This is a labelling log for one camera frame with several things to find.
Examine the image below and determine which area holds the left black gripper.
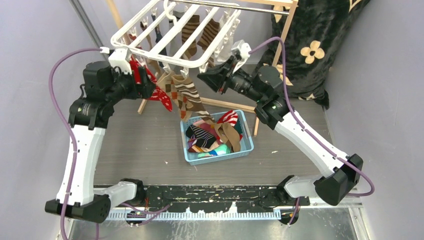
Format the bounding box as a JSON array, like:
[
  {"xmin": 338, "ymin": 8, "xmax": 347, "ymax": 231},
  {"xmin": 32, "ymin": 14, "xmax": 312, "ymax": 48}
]
[{"xmin": 105, "ymin": 65, "xmax": 156, "ymax": 105}]

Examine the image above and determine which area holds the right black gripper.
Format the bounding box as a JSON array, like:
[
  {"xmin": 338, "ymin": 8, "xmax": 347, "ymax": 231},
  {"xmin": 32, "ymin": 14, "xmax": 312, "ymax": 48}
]
[{"xmin": 197, "ymin": 55, "xmax": 265, "ymax": 104}]

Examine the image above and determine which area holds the red white striped sock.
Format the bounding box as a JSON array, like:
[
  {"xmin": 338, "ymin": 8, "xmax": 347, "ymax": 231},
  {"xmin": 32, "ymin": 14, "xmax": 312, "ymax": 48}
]
[{"xmin": 217, "ymin": 110, "xmax": 239, "ymax": 127}]

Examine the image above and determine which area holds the white plastic clip hanger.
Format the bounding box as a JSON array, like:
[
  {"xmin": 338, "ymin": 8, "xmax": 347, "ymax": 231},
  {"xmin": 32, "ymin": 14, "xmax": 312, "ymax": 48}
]
[{"xmin": 110, "ymin": 0, "xmax": 241, "ymax": 76}]

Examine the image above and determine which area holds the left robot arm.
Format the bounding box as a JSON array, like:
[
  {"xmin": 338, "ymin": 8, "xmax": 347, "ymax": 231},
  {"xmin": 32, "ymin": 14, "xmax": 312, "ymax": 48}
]
[{"xmin": 44, "ymin": 61, "xmax": 156, "ymax": 223}]

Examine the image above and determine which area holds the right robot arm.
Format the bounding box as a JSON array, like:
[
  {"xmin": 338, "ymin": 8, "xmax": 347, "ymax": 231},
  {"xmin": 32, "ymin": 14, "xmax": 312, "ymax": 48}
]
[{"xmin": 197, "ymin": 56, "xmax": 363, "ymax": 206}]

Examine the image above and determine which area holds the red snowflake sock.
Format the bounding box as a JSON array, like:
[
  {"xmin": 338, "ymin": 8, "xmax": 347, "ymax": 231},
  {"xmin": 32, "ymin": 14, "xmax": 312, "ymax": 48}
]
[{"xmin": 129, "ymin": 56, "xmax": 173, "ymax": 112}]

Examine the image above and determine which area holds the beige argyle sock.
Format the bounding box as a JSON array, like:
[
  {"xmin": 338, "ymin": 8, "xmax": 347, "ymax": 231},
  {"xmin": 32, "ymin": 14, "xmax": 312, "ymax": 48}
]
[{"xmin": 157, "ymin": 72, "xmax": 192, "ymax": 122}]

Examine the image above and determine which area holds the pink sock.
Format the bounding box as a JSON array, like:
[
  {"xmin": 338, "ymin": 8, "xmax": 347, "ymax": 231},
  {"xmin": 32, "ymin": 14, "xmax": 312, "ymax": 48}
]
[{"xmin": 192, "ymin": 118, "xmax": 214, "ymax": 128}]

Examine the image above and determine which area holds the dark green sock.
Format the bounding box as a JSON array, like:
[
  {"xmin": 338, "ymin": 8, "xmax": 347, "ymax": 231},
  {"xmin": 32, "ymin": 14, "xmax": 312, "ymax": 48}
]
[{"xmin": 234, "ymin": 119, "xmax": 243, "ymax": 136}]

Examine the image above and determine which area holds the brown striped sock rear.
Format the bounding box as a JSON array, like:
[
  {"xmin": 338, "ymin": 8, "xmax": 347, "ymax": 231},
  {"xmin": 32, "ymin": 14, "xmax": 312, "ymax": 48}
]
[{"xmin": 181, "ymin": 14, "xmax": 200, "ymax": 59}]

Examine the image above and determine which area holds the black striped sock in basket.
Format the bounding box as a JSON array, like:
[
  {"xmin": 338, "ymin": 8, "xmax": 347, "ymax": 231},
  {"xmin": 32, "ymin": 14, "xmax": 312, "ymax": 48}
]
[{"xmin": 185, "ymin": 124, "xmax": 217, "ymax": 149}]

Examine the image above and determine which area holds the mint green sock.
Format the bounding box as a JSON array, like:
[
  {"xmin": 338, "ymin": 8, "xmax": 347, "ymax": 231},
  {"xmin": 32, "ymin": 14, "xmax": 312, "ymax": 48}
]
[{"xmin": 197, "ymin": 144, "xmax": 231, "ymax": 158}]

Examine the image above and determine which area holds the metal hanging rod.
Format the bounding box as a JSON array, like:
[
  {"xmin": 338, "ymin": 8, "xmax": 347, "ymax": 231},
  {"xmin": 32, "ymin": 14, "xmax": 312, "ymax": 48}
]
[{"xmin": 171, "ymin": 0, "xmax": 290, "ymax": 16}]

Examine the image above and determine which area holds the light blue plastic basket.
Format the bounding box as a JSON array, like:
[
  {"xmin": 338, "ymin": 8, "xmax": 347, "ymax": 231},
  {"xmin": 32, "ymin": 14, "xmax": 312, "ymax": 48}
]
[{"xmin": 180, "ymin": 109, "xmax": 255, "ymax": 166}]

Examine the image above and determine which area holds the black floral blanket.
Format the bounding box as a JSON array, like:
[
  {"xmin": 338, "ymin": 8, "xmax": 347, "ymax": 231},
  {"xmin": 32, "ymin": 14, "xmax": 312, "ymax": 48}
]
[{"xmin": 276, "ymin": 0, "xmax": 370, "ymax": 109}]

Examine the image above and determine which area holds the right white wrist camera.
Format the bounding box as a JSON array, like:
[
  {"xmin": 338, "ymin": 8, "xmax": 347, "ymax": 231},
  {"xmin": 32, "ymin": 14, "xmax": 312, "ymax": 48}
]
[{"xmin": 231, "ymin": 39, "xmax": 252, "ymax": 73}]

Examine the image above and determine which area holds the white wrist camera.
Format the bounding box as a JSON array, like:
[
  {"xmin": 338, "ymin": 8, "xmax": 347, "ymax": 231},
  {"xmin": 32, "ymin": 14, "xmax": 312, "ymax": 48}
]
[
  {"xmin": 231, "ymin": 39, "xmax": 252, "ymax": 73},
  {"xmin": 100, "ymin": 46, "xmax": 133, "ymax": 75}
]

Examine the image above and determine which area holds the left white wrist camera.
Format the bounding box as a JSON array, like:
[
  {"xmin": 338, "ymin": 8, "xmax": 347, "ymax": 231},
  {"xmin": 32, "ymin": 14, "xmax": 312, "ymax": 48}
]
[{"xmin": 100, "ymin": 46, "xmax": 133, "ymax": 75}]

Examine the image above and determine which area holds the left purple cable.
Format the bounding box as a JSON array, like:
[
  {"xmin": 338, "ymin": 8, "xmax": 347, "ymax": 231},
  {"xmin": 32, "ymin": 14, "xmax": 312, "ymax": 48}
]
[{"xmin": 48, "ymin": 47, "xmax": 170, "ymax": 240}]

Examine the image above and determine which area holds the purple cable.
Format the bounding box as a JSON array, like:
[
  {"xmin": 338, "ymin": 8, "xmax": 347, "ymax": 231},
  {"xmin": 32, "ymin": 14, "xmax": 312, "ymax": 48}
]
[
  {"xmin": 48, "ymin": 47, "xmax": 170, "ymax": 240},
  {"xmin": 248, "ymin": 36, "xmax": 376, "ymax": 227}
]

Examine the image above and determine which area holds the wooden drying rack frame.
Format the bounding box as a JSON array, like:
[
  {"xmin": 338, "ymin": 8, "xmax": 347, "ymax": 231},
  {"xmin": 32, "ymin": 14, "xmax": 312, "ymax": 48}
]
[{"xmin": 105, "ymin": 0, "xmax": 300, "ymax": 137}]

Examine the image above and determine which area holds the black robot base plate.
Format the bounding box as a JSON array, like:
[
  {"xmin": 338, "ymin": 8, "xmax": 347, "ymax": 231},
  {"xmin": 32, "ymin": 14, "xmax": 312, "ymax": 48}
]
[{"xmin": 130, "ymin": 185, "xmax": 296, "ymax": 214}]

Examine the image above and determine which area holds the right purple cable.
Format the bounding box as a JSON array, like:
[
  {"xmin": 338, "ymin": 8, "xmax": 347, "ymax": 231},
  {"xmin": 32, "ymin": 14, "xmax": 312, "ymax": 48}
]
[{"xmin": 248, "ymin": 36, "xmax": 376, "ymax": 227}]

